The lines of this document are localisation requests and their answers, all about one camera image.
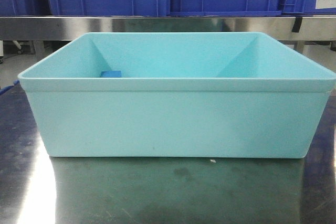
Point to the stainless steel shelf rail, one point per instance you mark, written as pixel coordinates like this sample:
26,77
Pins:
283,28

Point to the blue foam cube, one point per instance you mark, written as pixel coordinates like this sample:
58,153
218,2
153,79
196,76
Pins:
111,74

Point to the light teal plastic tub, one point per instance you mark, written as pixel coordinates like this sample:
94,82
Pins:
180,95

